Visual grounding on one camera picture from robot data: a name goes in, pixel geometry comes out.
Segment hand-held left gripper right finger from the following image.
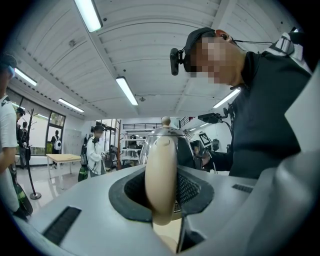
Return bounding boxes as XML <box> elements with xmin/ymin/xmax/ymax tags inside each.
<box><xmin>175</xmin><ymin>164</ymin><xmax>320</xmax><ymax>256</ymax></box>

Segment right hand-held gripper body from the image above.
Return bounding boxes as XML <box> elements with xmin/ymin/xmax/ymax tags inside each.
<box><xmin>189</xmin><ymin>132</ymin><xmax>221</xmax><ymax>161</ymax></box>

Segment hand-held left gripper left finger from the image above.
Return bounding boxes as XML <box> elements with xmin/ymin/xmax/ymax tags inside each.
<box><xmin>11</xmin><ymin>164</ymin><xmax>176</xmax><ymax>256</ymax></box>

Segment steel electric kettle beige handle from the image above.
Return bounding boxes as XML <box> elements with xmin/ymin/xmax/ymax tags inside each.
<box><xmin>138</xmin><ymin>116</ymin><xmax>201</xmax><ymax>226</ymax></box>

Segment person's right forearm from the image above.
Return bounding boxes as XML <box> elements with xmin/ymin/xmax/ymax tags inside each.
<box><xmin>201</xmin><ymin>149</ymin><xmax>237</xmax><ymax>174</ymax></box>

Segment black device on arm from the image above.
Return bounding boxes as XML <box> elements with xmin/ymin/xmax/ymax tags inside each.
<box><xmin>197</xmin><ymin>103</ymin><xmax>236</xmax><ymax>141</ymax></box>

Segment long ceiling light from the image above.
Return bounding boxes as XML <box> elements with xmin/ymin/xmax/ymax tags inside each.
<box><xmin>115</xmin><ymin>76</ymin><xmax>139</xmax><ymax>107</ymax></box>
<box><xmin>13</xmin><ymin>67</ymin><xmax>38</xmax><ymax>87</ymax></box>
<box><xmin>57</xmin><ymin>97</ymin><xmax>85</xmax><ymax>114</ymax></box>
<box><xmin>212</xmin><ymin>87</ymin><xmax>242</xmax><ymax>109</ymax></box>
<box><xmin>73</xmin><ymin>0</ymin><xmax>104</xmax><ymax>34</ymax></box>

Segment green bag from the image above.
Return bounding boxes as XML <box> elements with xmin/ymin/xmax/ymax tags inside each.
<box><xmin>77</xmin><ymin>164</ymin><xmax>89</xmax><ymax>183</ymax></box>

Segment person's torso in dark shirt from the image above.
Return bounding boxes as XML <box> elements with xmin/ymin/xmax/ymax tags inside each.
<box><xmin>228</xmin><ymin>51</ymin><xmax>313</xmax><ymax>180</ymax></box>

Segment black railing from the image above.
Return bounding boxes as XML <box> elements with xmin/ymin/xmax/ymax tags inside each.
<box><xmin>122</xmin><ymin>122</ymin><xmax>165</xmax><ymax>131</ymax></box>

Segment wooden table white legs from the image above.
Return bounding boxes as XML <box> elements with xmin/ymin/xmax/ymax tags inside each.
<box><xmin>45</xmin><ymin>153</ymin><xmax>82</xmax><ymax>190</ymax></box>

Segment white shelf unit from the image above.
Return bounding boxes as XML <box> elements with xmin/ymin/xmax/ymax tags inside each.
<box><xmin>121</xmin><ymin>129</ymin><xmax>146</xmax><ymax>167</ymax></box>

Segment brown wooden coat stand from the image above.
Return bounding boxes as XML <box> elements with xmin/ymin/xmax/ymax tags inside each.
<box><xmin>115</xmin><ymin>119</ymin><xmax>125</xmax><ymax>171</ymax></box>

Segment person's head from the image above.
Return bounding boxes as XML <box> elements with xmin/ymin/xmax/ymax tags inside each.
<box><xmin>186</xmin><ymin>29</ymin><xmax>247</xmax><ymax>87</ymax></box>

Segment grey lockers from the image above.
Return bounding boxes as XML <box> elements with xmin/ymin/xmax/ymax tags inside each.
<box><xmin>63</xmin><ymin>128</ymin><xmax>83</xmax><ymax>156</ymax></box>

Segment black coat stand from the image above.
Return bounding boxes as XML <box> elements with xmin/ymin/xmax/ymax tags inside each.
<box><xmin>24</xmin><ymin>108</ymin><xmax>43</xmax><ymax>200</ymax></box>

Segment dark framed glass door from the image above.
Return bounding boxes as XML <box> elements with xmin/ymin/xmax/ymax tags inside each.
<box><xmin>45</xmin><ymin>111</ymin><xmax>67</xmax><ymax>156</ymax></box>

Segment black head camera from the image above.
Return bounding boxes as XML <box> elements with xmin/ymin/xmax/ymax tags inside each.
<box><xmin>169</xmin><ymin>47</ymin><xmax>186</xmax><ymax>77</ymax></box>

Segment black head strap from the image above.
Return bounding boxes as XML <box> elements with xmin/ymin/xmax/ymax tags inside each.
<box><xmin>183</xmin><ymin>27</ymin><xmax>219</xmax><ymax>73</ymax></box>

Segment thin black cable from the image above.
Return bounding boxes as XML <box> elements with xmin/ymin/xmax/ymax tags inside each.
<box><xmin>233</xmin><ymin>38</ymin><xmax>276</xmax><ymax>46</ymax></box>

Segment white shoulder strap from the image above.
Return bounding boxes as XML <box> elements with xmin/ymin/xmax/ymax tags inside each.
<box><xmin>266</xmin><ymin>26</ymin><xmax>315</xmax><ymax>75</ymax></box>

